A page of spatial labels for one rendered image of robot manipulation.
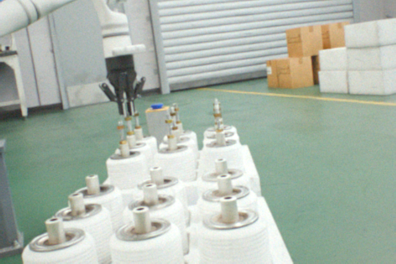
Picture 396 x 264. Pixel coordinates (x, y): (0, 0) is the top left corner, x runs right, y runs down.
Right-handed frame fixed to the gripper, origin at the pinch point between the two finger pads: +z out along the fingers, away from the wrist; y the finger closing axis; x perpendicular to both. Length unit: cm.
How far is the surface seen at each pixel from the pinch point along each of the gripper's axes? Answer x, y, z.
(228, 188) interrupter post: 59, 14, 9
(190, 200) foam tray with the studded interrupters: 24.8, -0.6, 20.9
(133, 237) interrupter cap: 62, 32, 10
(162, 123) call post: -16.9, -20.1, 8.3
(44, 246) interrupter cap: 55, 42, 10
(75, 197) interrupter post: 45, 33, 8
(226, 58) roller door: -417, -368, -1
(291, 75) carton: -231, -299, 20
